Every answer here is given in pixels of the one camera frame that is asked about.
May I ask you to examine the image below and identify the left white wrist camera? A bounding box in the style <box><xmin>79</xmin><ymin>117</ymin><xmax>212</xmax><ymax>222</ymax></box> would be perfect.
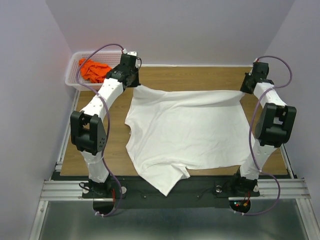
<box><xmin>122</xmin><ymin>49</ymin><xmax>138</xmax><ymax>57</ymax></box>

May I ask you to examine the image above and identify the white t-shirt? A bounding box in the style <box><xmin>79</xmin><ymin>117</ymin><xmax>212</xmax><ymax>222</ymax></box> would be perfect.
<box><xmin>125</xmin><ymin>85</ymin><xmax>250</xmax><ymax>196</ymax></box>

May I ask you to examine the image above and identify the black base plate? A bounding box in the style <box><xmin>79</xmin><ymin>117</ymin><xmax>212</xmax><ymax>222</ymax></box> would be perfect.
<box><xmin>79</xmin><ymin>176</ymin><xmax>260</xmax><ymax>213</ymax></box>

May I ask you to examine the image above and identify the aluminium frame rail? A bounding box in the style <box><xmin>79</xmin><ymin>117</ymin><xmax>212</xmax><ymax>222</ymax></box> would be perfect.
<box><xmin>28</xmin><ymin>178</ymin><xmax>93</xmax><ymax>240</ymax></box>

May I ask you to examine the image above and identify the white plastic laundry basket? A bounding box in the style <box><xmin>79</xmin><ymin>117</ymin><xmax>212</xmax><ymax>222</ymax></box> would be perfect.
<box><xmin>65</xmin><ymin>50</ymin><xmax>122</xmax><ymax>91</ymax></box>

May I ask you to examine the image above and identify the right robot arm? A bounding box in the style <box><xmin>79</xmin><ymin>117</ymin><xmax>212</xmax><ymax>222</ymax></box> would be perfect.
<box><xmin>230</xmin><ymin>59</ymin><xmax>297</xmax><ymax>196</ymax></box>

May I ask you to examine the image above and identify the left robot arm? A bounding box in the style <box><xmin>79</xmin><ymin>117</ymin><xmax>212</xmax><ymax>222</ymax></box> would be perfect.
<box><xmin>70</xmin><ymin>51</ymin><xmax>140</xmax><ymax>197</ymax></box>

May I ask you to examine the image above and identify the orange t-shirt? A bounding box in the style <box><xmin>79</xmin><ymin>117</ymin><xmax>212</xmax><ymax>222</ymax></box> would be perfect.
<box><xmin>80</xmin><ymin>59</ymin><xmax>112</xmax><ymax>84</ymax></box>

